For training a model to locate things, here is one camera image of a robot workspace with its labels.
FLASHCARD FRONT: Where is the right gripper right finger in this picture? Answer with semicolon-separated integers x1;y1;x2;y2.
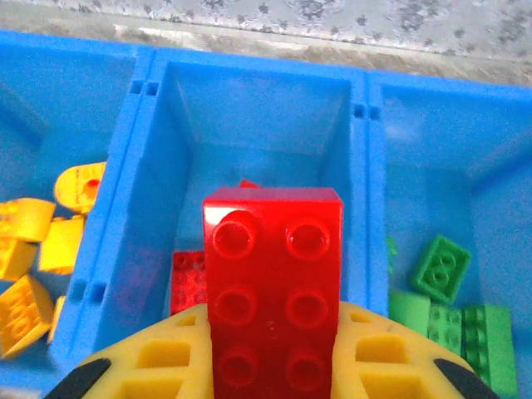
332;299;502;399

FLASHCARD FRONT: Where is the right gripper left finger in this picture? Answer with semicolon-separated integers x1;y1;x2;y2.
43;303;215;399

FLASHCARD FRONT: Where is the green lego brick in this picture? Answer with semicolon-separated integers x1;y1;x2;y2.
411;234;473;303
388;290;465;357
461;305;519;399

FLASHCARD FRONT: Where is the long red lego brick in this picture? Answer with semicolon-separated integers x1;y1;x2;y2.
202;186;345;399

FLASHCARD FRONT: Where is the yellow lego brick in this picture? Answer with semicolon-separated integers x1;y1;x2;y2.
37;215;86;274
0;273;55;361
0;239;38;280
0;198;57;242

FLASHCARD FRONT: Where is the yellow lego with holes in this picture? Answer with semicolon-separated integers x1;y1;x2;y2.
53;161;107;215

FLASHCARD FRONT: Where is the blue plastic bin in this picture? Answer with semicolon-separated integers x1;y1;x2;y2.
47;47;390;367
365;70;532;399
0;28;157;399

